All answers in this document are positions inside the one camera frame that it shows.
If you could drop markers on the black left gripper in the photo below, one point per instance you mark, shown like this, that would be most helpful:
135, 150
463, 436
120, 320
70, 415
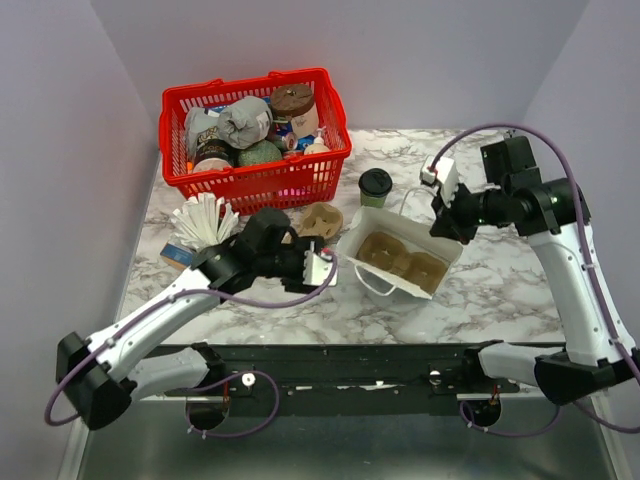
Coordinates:
301, 245

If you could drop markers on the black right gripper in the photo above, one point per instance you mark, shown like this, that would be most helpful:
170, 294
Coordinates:
447, 222

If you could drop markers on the brown cardboard cup carrier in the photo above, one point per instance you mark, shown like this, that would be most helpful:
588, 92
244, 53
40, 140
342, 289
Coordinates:
320, 219

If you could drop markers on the white paper takeout bag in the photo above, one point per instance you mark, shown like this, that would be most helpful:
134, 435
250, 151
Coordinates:
414, 235

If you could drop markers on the black plastic cup lid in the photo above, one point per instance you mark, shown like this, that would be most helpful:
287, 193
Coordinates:
375, 182

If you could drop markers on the green paper coffee cup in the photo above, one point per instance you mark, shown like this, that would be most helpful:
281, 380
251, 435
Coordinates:
368, 199

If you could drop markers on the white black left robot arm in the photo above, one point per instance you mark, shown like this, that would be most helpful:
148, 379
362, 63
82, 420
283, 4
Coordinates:
103, 374

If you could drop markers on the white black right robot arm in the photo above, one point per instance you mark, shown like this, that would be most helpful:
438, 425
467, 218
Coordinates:
552, 216

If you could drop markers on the red plastic shopping basket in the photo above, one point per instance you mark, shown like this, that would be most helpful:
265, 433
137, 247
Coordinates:
293, 182

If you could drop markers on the white paper straws bundle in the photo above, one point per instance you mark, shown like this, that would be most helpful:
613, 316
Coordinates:
204, 220

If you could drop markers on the blue napkin box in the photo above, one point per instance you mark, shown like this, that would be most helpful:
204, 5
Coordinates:
177, 256

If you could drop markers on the green round sponge ball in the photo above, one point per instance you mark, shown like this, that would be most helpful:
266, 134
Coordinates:
259, 153

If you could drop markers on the small pump lotion bottle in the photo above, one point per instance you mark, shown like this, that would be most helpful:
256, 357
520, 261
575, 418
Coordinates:
318, 144

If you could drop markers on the dark labelled snack bag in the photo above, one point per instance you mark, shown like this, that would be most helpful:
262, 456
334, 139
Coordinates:
206, 151

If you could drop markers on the grey rolled cloth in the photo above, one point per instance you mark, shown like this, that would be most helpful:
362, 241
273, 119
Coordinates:
245, 122

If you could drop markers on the brown lidded beige jar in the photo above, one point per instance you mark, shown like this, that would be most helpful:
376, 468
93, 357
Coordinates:
295, 105

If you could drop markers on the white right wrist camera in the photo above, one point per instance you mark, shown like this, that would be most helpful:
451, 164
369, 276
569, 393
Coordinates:
443, 176

